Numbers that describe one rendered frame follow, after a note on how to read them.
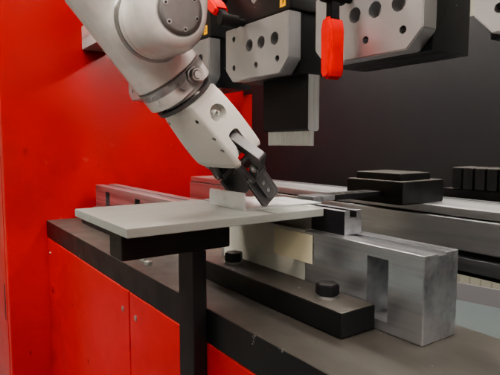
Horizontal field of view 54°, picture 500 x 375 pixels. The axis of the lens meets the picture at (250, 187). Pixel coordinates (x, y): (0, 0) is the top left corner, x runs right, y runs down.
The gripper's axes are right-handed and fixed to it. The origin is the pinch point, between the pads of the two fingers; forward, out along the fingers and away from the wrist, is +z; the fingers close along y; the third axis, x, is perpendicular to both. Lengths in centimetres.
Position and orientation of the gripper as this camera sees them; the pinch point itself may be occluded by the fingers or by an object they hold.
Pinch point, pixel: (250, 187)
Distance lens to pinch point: 65.6
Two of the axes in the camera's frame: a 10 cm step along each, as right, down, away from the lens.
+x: -6.1, 6.9, -3.9
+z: 5.2, 7.2, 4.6
